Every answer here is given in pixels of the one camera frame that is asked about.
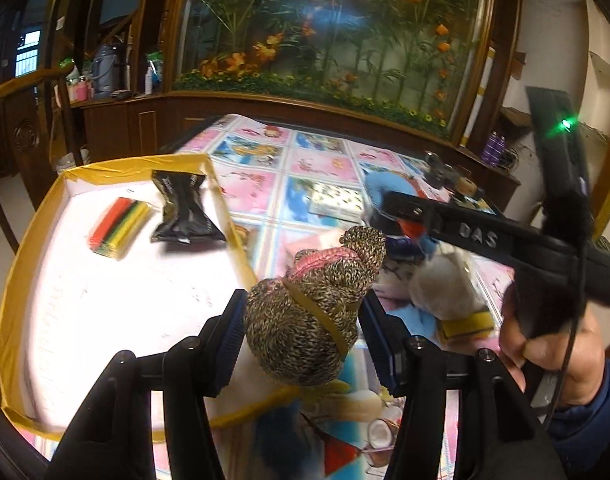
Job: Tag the wooden cabinet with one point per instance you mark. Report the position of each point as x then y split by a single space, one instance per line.
150 120

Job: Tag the white bucket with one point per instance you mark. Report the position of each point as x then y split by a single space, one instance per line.
72 162

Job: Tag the yellow sponge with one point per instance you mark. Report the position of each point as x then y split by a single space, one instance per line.
467 327

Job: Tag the barred window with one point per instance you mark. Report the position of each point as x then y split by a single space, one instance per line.
27 52

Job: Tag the brown knitted plush toy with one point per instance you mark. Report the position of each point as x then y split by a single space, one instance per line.
305 330

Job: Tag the white towel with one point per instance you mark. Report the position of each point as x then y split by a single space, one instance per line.
445 280

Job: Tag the black device with stand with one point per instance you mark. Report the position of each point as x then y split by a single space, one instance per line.
442 175

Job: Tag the white box with yellow tape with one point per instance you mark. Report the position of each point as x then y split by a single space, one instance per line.
110 310

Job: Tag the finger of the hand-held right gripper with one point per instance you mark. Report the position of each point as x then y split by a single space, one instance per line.
410 207

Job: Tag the green packet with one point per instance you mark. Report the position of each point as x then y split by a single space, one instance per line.
156 60

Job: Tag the rolled white yellow poster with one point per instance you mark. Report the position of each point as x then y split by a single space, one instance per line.
482 95

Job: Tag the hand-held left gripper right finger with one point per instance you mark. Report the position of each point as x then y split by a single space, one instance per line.
380 355

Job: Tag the grey thermos jug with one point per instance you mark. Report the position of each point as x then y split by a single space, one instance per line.
107 70

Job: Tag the glass artificial flower display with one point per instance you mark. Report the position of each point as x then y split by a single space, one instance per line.
335 35

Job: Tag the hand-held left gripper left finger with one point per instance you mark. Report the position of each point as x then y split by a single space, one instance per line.
230 345

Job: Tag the white bottle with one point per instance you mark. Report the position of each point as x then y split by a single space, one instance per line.
149 82

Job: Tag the orange plastic bag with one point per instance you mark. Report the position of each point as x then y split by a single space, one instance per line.
412 229

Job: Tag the person's right hand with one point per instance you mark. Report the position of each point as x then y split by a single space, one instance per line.
580 355

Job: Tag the carved wooden armchair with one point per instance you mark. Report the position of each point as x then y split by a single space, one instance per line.
25 80

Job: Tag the purple bottle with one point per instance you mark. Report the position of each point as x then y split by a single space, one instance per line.
493 149

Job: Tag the pink container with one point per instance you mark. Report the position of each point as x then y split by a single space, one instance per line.
79 90

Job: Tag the black foil packet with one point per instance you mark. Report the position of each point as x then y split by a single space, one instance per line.
185 210

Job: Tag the printed tablecloth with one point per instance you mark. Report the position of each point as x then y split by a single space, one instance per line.
305 160

